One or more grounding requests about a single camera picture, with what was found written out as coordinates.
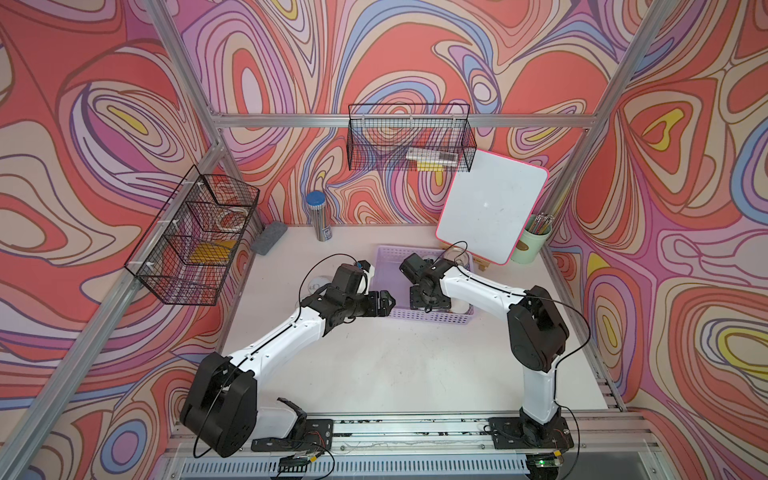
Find black wire basket left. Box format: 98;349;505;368
124;166;260;306

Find wooden board stand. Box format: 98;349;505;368
474;257;492;271

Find small can frosted lid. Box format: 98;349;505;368
450;299;471;315

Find yellow item in left basket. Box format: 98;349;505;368
188;240;237;266

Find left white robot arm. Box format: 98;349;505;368
180;284;396;457

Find black wire basket back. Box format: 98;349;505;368
347;101;477;173

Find green pen cup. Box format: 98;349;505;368
510;213;554;264

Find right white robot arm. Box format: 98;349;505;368
399;253;576;452

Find clear tube blue cap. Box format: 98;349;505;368
306;190;332;242

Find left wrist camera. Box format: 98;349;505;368
332;260;375;295

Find small can green label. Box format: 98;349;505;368
308;276;332;294

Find blue Progresso soup can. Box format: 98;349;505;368
453;249;473;268

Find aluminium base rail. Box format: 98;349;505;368
151;410;675;479

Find markers in back basket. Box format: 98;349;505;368
405;147;459;172

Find black wire basket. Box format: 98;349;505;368
347;101;477;173
124;166;260;306

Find purple plastic basket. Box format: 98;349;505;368
371;245;475;324

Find grey eraser block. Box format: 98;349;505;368
251;222;288;256

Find white board pink frame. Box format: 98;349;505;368
435;149;550;265

